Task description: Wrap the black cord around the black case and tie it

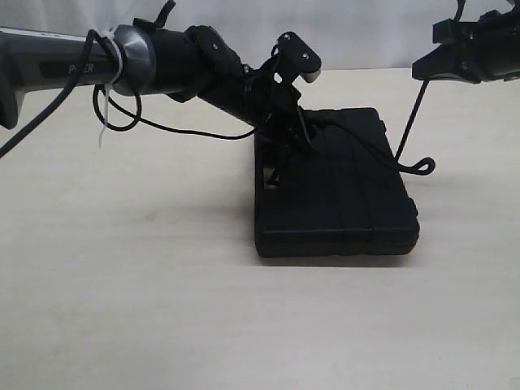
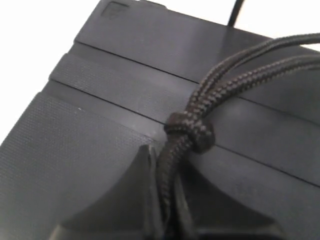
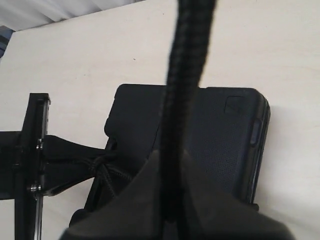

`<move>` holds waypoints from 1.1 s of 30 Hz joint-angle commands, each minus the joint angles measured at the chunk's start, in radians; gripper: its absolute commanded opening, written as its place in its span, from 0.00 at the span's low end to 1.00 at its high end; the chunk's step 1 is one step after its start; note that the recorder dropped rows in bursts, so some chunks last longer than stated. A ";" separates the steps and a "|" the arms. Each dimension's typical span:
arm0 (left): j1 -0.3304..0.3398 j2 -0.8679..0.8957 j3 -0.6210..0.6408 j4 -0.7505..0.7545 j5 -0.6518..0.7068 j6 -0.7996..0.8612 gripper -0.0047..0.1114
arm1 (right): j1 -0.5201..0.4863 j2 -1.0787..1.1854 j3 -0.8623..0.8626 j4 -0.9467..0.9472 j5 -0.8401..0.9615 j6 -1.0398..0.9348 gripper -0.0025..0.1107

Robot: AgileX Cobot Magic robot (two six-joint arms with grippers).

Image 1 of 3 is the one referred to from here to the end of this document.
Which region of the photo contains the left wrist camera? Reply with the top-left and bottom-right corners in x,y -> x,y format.
277,31 -> 322,84

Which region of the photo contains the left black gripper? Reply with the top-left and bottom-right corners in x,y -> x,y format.
243,56 -> 314,183

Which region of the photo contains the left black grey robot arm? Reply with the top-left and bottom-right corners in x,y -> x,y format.
1,18 -> 321,156

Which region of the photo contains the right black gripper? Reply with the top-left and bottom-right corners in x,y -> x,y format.
411,7 -> 519,84

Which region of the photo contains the white backdrop curtain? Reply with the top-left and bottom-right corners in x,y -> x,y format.
0,0 -> 520,78

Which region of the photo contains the white zip tie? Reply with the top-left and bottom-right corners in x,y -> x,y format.
98,27 -> 124,148

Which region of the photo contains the black plastic carrying case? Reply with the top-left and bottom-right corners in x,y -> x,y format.
253,107 -> 420,258

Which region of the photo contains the black braided rope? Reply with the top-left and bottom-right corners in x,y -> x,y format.
263,0 -> 464,188

